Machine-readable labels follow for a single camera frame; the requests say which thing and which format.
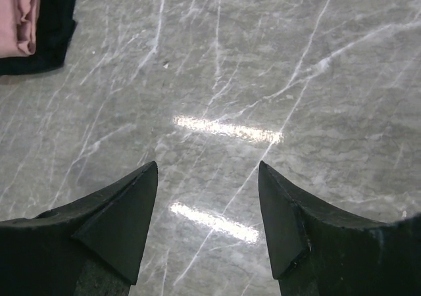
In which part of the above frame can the pink printed t-shirt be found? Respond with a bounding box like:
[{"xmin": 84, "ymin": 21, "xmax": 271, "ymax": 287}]
[{"xmin": 0, "ymin": 0, "xmax": 40, "ymax": 58}]

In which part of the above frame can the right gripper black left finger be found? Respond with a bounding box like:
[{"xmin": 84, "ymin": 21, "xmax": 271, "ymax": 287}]
[{"xmin": 1, "ymin": 162, "xmax": 158, "ymax": 295}]

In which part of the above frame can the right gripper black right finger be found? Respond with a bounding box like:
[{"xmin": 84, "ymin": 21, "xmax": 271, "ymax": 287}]
[{"xmin": 258, "ymin": 162, "xmax": 420, "ymax": 295}]

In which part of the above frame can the folded black t-shirt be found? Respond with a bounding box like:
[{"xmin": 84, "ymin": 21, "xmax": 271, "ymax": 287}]
[{"xmin": 1, "ymin": 0, "xmax": 76, "ymax": 76}]

